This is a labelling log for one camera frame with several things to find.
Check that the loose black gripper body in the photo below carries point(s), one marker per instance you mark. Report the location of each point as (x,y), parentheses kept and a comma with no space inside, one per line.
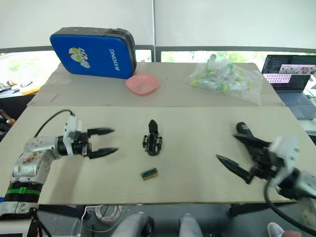
(153,144)

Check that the white shoe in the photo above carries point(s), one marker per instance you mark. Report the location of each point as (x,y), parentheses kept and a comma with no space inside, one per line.
(275,230)

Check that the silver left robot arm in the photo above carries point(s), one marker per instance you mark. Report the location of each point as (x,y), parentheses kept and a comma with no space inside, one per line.
(37,146)

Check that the dark window frame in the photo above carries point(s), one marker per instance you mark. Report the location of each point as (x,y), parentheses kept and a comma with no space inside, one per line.
(156,37)

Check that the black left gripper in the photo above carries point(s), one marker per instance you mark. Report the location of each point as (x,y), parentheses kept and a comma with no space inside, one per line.
(82,145)

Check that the blue cartoon print case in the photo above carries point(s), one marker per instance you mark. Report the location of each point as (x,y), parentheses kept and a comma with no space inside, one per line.
(93,54)

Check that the open grey laptop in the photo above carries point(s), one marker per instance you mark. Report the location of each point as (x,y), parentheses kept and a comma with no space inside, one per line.
(291,81)

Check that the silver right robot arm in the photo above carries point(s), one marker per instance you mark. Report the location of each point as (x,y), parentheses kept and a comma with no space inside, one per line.
(306,183)

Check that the yellow flat object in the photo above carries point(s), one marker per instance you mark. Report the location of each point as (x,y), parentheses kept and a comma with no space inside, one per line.
(30,89)

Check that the clear bag of tubes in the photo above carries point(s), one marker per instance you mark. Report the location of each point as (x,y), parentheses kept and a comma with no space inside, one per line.
(222,79)

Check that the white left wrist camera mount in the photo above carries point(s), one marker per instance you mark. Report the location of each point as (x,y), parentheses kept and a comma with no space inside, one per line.
(72,128)

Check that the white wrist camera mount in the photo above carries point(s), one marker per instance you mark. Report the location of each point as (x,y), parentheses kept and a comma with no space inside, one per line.
(284,150)
(72,128)

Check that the small green brown block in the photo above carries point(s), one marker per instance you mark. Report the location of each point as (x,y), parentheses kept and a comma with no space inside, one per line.
(149,173)

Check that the pink plastic dish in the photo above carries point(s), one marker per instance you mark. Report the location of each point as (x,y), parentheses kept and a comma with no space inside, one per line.
(142,84)

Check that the grey rounded robot leg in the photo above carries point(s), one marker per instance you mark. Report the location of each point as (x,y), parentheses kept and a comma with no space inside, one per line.
(134,225)
(190,225)

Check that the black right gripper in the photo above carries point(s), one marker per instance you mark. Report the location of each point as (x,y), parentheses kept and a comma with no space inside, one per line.
(265,161)

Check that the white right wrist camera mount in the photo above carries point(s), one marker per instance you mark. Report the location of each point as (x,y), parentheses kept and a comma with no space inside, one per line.
(284,150)

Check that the black table leg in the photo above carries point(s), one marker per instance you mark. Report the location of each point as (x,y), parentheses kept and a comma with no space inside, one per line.
(247,209)

